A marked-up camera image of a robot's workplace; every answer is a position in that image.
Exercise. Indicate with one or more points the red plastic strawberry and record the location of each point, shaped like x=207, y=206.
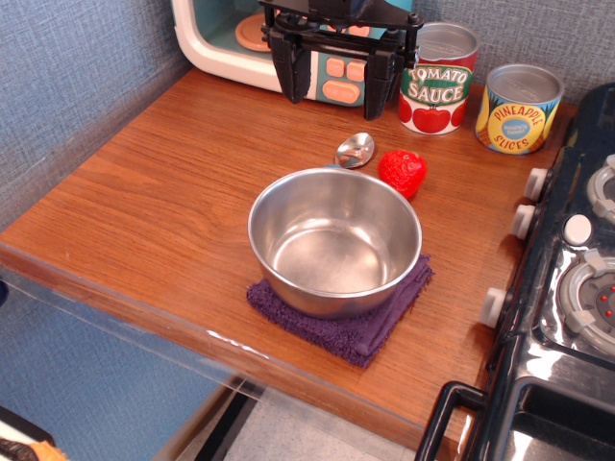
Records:
x=405, y=171

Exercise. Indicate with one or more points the metal spoon with blue handle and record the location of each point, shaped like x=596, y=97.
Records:
x=355, y=152

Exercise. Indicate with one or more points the orange microwave plate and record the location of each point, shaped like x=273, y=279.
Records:
x=249, y=35

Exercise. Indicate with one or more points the black toy stove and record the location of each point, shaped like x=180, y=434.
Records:
x=550, y=388

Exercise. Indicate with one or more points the pineapple slices can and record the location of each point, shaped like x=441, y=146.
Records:
x=518, y=107

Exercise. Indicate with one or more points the tomato sauce can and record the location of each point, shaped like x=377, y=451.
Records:
x=433, y=94

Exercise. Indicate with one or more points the white stove knob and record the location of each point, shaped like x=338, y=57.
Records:
x=492, y=306
x=535, y=183
x=522, y=220

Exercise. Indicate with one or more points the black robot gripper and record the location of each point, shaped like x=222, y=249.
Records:
x=377, y=32

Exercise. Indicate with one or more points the toy microwave oven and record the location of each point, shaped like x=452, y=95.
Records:
x=205, y=32

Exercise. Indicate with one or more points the purple folded cloth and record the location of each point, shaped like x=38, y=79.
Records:
x=357, y=340

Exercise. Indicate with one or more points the stainless steel bowl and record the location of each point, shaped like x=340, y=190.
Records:
x=333, y=243

